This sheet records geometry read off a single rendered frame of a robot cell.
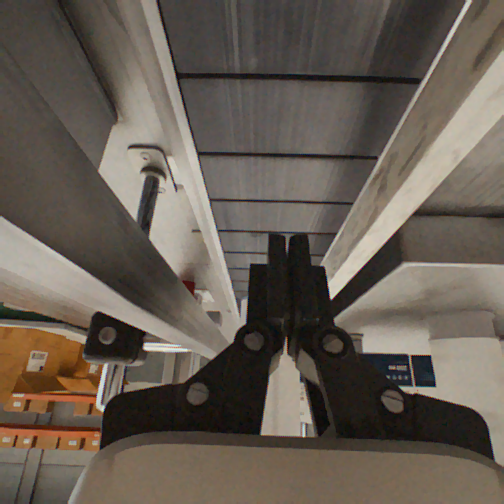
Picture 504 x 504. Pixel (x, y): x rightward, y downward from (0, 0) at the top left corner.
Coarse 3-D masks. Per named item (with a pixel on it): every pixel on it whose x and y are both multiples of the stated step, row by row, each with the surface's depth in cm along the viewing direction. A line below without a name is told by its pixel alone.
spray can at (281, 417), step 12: (288, 360) 28; (276, 372) 27; (288, 372) 27; (276, 384) 27; (288, 384) 27; (276, 396) 26; (288, 396) 27; (276, 408) 26; (288, 408) 26; (264, 420) 26; (276, 420) 25; (288, 420) 26; (264, 432) 25; (276, 432) 25; (288, 432) 25
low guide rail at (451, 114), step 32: (480, 0) 6; (480, 32) 6; (448, 64) 7; (480, 64) 6; (448, 96) 7; (480, 96) 6; (416, 128) 9; (448, 128) 7; (480, 128) 7; (384, 160) 11; (416, 160) 9; (448, 160) 8; (384, 192) 11; (416, 192) 10; (352, 224) 15; (384, 224) 12; (352, 256) 15
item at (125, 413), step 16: (176, 384) 9; (112, 400) 8; (128, 400) 8; (144, 400) 8; (160, 400) 8; (176, 400) 9; (112, 416) 8; (128, 416) 8; (144, 416) 8; (160, 416) 8; (176, 416) 8; (112, 432) 8; (128, 432) 8; (144, 432) 8
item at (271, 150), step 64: (192, 0) 8; (256, 0) 8; (320, 0) 8; (384, 0) 8; (448, 0) 8; (192, 64) 10; (256, 64) 10; (320, 64) 9; (384, 64) 9; (192, 128) 12; (256, 128) 12; (320, 128) 12; (384, 128) 12; (256, 192) 16; (320, 192) 16; (256, 256) 25; (320, 256) 24
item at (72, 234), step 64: (0, 64) 2; (0, 128) 2; (64, 128) 3; (0, 192) 2; (64, 192) 3; (0, 256) 3; (64, 256) 3; (128, 256) 5; (128, 320) 7; (192, 320) 10
